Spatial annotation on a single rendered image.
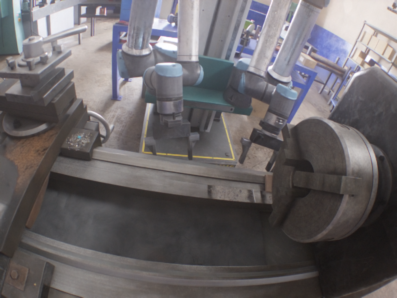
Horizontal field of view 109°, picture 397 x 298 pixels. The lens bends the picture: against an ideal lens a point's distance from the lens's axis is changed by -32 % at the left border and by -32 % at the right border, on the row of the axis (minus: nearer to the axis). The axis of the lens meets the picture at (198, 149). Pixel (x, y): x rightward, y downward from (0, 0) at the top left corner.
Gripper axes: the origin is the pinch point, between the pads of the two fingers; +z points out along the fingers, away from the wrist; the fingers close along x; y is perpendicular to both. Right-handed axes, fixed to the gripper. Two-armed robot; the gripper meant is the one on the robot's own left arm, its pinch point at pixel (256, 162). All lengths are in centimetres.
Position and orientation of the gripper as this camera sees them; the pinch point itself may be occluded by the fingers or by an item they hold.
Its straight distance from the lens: 88.9
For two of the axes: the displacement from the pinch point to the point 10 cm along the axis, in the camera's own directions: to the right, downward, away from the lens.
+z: -3.2, 8.8, 3.4
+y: 0.6, 3.7, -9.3
